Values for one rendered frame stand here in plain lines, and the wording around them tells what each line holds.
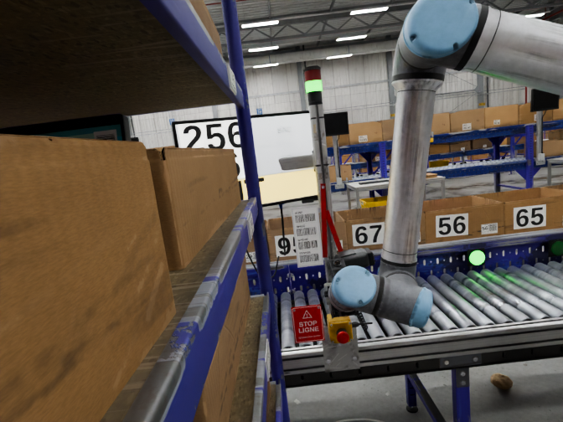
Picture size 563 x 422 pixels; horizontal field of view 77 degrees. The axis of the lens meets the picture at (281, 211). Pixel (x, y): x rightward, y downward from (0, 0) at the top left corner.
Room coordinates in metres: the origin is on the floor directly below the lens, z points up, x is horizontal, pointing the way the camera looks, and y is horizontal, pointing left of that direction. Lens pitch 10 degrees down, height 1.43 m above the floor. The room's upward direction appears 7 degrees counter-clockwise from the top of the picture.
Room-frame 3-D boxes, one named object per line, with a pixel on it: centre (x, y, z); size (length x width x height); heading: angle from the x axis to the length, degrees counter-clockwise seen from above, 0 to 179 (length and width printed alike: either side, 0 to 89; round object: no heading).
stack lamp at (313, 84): (1.13, -0.14, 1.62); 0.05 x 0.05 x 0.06
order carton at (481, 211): (1.85, -0.89, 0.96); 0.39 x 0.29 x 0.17; 89
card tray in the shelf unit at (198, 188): (0.49, 0.23, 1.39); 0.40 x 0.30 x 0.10; 178
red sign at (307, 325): (1.11, -0.07, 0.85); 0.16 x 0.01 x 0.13; 89
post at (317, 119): (1.13, -0.14, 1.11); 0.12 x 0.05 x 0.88; 89
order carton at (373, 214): (1.85, -0.50, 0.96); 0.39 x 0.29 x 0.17; 89
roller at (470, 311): (1.40, -0.68, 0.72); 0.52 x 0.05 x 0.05; 179
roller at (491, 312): (1.40, -0.75, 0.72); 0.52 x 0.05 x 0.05; 179
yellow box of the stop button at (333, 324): (1.07, -0.18, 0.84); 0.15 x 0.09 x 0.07; 89
